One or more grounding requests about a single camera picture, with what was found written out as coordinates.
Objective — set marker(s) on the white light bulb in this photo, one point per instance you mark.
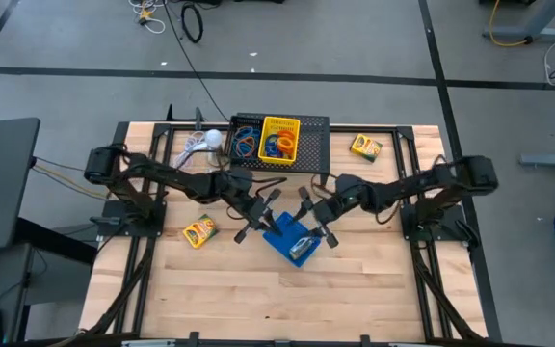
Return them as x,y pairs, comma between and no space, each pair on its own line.
214,138

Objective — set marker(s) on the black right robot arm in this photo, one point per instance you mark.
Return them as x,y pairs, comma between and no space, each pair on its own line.
417,185

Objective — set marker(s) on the black desk foot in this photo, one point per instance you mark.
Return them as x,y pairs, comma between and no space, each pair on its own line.
56,241

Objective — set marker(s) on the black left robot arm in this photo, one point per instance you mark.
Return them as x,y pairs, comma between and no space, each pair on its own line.
171,177

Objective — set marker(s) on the blue plastic tray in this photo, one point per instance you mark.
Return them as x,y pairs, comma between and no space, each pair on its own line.
284,236

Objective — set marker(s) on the orange rubber band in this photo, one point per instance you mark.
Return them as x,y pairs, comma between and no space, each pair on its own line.
247,141

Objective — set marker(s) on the black mesh desk riser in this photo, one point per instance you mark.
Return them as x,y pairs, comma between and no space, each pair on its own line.
313,144

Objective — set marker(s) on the grey desk foot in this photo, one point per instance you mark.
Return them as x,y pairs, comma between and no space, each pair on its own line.
547,160

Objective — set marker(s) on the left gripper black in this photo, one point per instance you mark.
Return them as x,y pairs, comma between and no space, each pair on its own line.
253,205

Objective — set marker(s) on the yellow crayon box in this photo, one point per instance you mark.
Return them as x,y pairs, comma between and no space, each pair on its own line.
365,147
200,231
299,250

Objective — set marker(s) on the black mesh tray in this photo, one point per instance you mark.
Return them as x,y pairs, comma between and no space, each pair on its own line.
244,121

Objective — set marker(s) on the black metal table frame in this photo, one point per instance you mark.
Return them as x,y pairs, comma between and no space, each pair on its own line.
383,129

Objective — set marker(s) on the wooden bulb base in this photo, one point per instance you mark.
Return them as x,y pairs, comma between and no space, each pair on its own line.
217,156

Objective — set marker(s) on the yellow plastic slotted basket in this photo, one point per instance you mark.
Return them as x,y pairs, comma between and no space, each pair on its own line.
280,124

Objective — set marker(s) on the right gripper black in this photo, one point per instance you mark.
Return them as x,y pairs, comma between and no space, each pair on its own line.
340,197

